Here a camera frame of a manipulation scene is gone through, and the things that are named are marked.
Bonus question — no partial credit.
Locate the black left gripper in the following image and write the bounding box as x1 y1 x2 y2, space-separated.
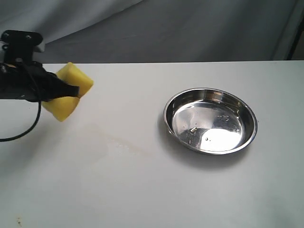
0 61 79 102

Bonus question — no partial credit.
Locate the yellow sponge block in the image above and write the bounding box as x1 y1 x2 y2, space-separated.
42 62 94 122

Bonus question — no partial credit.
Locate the grey backdrop cloth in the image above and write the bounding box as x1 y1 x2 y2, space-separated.
0 0 304 63

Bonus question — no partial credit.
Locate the round stainless steel dish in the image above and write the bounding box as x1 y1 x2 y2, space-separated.
163 87 258 155

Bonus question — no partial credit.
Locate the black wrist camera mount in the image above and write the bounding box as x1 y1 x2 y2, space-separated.
0 30 45 65

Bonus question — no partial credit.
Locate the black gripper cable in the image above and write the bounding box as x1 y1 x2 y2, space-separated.
0 60 43 143

